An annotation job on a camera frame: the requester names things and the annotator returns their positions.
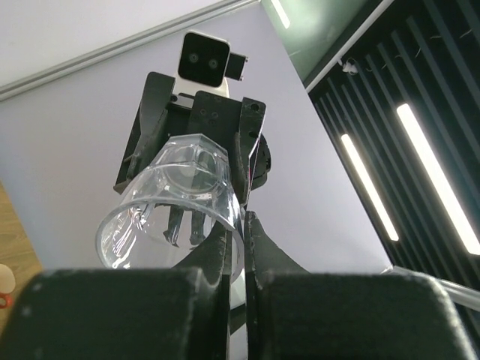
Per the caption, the red ceramic mug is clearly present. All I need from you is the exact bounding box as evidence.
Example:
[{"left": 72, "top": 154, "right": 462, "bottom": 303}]
[{"left": 0, "top": 264, "right": 16, "bottom": 309}]

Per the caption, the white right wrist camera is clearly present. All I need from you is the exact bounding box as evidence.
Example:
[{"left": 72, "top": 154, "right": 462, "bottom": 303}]
[{"left": 174, "top": 31, "right": 249, "bottom": 98}]

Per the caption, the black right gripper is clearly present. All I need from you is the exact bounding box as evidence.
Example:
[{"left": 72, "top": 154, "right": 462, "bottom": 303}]
[{"left": 114, "top": 72, "right": 272, "bottom": 207}]

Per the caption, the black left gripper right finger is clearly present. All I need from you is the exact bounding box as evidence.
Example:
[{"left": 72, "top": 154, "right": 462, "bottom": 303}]
[{"left": 244, "top": 211, "right": 471, "bottom": 359}]

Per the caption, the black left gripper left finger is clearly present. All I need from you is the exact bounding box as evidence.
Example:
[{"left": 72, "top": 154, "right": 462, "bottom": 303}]
[{"left": 7, "top": 224, "right": 230, "bottom": 359}]

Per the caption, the clear plastic cup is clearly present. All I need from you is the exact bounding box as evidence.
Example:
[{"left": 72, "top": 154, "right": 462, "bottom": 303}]
[{"left": 95, "top": 134, "right": 244, "bottom": 279}]

